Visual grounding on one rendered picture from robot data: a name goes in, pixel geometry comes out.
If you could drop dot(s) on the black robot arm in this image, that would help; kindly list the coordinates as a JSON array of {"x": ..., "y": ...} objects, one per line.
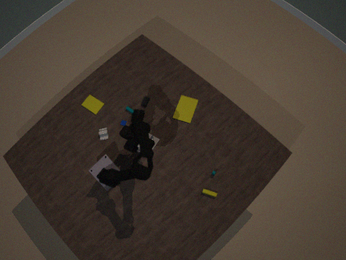
[{"x": 140, "y": 129}]

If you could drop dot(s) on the olive yellow flat square plate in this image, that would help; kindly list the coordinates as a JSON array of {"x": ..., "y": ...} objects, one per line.
[{"x": 92, "y": 104}]

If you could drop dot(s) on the yellow rectangular bar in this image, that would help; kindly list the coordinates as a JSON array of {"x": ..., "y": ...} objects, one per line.
[{"x": 208, "y": 192}]

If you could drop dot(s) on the teal rectangular bar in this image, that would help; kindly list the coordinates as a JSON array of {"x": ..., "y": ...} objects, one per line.
[{"x": 130, "y": 109}]

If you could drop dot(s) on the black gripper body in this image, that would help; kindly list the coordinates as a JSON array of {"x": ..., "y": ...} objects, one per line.
[{"x": 124, "y": 134}]

